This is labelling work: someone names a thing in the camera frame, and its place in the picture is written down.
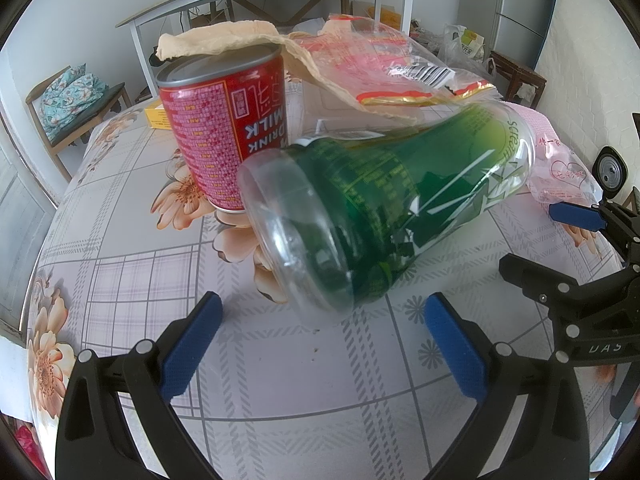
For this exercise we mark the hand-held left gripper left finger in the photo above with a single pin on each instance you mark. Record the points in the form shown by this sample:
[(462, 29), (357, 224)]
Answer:
[(192, 350)]

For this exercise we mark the red drink can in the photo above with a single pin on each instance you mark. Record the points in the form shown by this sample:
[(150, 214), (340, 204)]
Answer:
[(215, 125)]

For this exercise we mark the white refrigerator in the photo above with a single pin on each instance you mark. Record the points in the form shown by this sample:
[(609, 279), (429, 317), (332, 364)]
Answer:
[(525, 5)]

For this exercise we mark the white door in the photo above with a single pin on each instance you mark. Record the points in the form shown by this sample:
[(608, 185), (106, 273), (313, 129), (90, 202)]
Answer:
[(20, 220)]

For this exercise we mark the dark wooden stool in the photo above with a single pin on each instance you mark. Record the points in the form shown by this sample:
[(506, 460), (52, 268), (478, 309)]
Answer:
[(520, 67)]

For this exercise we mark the clear red print plastic bag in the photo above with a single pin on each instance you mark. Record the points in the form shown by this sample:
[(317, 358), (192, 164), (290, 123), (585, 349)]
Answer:
[(380, 55)]

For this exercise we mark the wooden chair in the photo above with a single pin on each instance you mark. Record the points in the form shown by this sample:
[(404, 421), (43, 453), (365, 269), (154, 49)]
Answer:
[(95, 115)]

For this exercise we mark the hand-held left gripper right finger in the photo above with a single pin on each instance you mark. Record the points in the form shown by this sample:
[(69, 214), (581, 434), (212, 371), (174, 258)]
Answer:
[(457, 352)]

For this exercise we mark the brown paper bag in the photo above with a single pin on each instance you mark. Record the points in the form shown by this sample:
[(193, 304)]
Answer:
[(220, 40)]

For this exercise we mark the floral checked tablecloth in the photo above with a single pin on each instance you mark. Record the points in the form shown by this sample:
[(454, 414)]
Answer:
[(125, 285)]

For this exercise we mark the green label plastic bottle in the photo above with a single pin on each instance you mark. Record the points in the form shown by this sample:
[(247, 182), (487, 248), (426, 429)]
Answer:
[(380, 200)]

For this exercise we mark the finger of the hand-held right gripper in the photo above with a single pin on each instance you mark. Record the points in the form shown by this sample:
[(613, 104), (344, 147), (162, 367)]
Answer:
[(530, 272), (575, 214)]

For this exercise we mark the yellow and white carton box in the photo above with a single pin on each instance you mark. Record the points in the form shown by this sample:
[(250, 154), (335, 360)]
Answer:
[(157, 117)]

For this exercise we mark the white desk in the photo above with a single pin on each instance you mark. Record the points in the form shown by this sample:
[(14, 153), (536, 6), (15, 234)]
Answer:
[(140, 65)]

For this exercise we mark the pink print plastic bag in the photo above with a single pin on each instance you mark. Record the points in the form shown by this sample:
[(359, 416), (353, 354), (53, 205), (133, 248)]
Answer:
[(560, 165)]

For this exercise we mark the white plastic shopping bag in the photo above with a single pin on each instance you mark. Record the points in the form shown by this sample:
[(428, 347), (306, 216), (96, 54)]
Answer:
[(467, 42)]

